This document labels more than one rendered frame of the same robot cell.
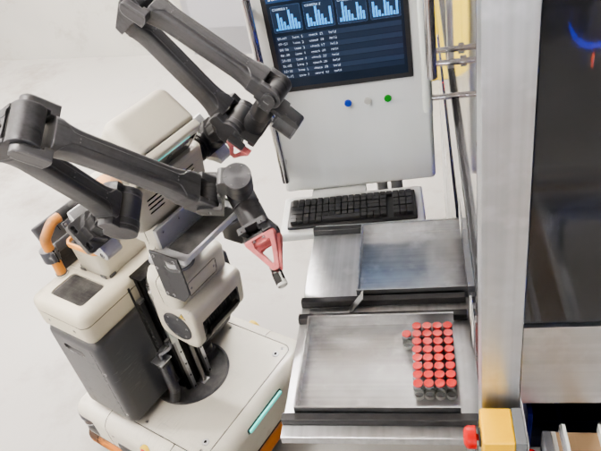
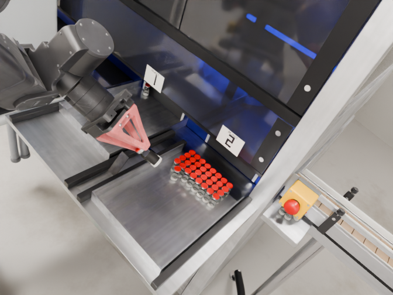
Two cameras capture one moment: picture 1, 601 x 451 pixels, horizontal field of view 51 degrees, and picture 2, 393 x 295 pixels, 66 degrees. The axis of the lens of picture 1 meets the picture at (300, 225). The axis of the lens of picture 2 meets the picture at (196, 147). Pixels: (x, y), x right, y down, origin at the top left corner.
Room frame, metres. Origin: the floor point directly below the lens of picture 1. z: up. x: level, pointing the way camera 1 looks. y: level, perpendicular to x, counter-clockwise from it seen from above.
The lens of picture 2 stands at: (0.80, 0.42, 1.56)
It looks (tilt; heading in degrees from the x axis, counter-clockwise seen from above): 41 degrees down; 282
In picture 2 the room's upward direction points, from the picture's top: 23 degrees clockwise
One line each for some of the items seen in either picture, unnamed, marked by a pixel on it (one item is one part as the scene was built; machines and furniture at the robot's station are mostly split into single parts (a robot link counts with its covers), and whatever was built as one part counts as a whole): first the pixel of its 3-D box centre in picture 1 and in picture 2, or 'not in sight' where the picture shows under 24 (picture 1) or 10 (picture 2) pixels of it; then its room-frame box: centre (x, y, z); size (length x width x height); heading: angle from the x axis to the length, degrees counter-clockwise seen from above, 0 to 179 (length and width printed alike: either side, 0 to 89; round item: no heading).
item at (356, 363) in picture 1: (377, 362); (172, 198); (0.92, -0.10, 0.90); 0.34 x 0.26 x 0.04; 75
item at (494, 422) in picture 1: (501, 437); (299, 198); (0.62, -0.26, 0.99); 0.08 x 0.07 x 0.07; 75
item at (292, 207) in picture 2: (474, 437); (292, 206); (0.63, -0.22, 0.99); 0.04 x 0.04 x 0.04; 75
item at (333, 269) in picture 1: (398, 313); (142, 160); (1.07, -0.19, 0.87); 0.70 x 0.48 x 0.02; 165
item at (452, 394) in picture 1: (449, 359); (208, 172); (0.88, -0.25, 0.90); 0.18 x 0.02 x 0.05; 165
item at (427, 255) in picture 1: (425, 257); (127, 115); (1.22, -0.30, 0.90); 0.34 x 0.26 x 0.04; 75
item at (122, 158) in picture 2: (335, 304); (103, 171); (1.11, -0.04, 0.91); 0.14 x 0.03 x 0.06; 76
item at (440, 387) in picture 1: (438, 359); (203, 175); (0.89, -0.23, 0.90); 0.18 x 0.02 x 0.05; 165
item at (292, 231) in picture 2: not in sight; (288, 218); (0.60, -0.30, 0.87); 0.14 x 0.13 x 0.02; 75
